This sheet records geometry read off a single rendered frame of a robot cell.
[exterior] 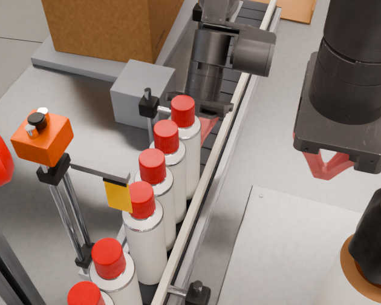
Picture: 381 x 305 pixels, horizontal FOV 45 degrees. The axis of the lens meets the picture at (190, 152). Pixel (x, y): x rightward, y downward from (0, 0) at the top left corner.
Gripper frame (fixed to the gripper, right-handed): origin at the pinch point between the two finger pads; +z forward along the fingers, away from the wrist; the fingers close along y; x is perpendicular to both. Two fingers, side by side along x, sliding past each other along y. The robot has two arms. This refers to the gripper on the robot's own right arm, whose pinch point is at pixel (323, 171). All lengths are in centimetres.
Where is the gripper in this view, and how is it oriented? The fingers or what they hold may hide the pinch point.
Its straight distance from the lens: 43.8
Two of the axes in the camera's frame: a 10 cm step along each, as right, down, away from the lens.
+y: 2.8, -7.4, 6.1
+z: 0.2, 6.4, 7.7
